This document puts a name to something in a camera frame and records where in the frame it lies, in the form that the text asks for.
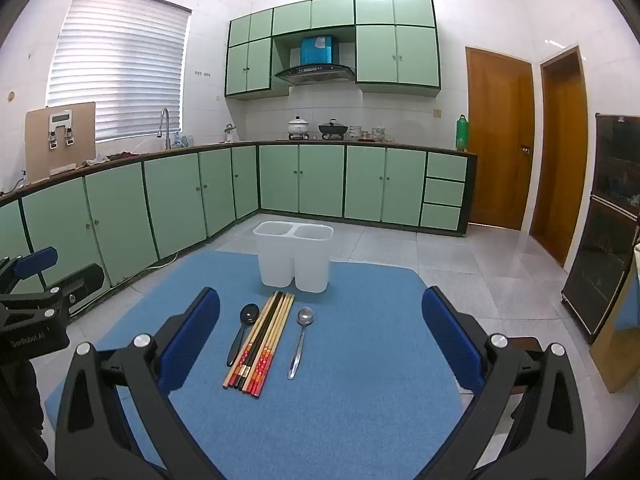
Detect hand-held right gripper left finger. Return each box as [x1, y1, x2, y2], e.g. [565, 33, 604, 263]
[54, 287, 236, 480]

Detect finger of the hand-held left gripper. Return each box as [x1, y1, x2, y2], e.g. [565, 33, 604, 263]
[49, 262, 106, 312]
[0, 246, 59, 292]

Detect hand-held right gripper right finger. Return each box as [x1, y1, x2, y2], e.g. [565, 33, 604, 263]
[421, 286, 587, 480]

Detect plain wooden chopstick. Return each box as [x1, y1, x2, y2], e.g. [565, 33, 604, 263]
[222, 292, 276, 389]
[232, 290, 282, 392]

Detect black spoon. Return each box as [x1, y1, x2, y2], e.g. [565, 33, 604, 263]
[226, 303, 260, 367]

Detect black chopstick with silver band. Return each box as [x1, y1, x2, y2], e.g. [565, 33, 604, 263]
[227, 291, 279, 391]
[237, 290, 284, 393]

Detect red patterned wooden chopstick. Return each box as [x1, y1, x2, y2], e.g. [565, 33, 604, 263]
[247, 291, 290, 397]
[251, 292, 293, 399]
[242, 290, 287, 395]
[256, 294, 297, 401]

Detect metal spoon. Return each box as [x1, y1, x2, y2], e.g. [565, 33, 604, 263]
[288, 306, 315, 380]

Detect white two-compartment utensil holder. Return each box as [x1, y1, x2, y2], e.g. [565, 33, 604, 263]
[253, 221, 334, 293]

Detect blue table mat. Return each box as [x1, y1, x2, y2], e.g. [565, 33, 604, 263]
[45, 250, 463, 480]

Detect brown cardboard board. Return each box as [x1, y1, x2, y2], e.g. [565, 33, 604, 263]
[25, 101, 97, 181]

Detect metal clip device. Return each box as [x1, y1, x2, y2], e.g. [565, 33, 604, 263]
[47, 114, 76, 150]

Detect cardboard box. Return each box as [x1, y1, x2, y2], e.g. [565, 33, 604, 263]
[589, 242, 640, 393]

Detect dark glass cabinet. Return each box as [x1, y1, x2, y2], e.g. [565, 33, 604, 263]
[560, 114, 640, 345]

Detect green lower kitchen cabinets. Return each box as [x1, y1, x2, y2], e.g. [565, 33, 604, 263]
[0, 140, 478, 321]

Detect plain wooden door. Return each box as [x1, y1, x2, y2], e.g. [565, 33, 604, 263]
[529, 46, 590, 267]

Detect white window blind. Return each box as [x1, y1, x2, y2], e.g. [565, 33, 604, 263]
[46, 0, 193, 143]

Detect black wok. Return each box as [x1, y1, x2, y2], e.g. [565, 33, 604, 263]
[318, 119, 349, 139]

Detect black range hood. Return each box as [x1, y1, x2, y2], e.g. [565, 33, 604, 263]
[273, 62, 357, 86]

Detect blue wrapped hood chimney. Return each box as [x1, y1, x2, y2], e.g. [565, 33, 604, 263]
[300, 35, 337, 66]

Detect wooden door with handle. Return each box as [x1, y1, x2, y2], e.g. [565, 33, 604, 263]
[465, 46, 536, 231]

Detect green upper wall cabinets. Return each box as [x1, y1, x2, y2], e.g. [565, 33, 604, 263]
[224, 0, 443, 101]

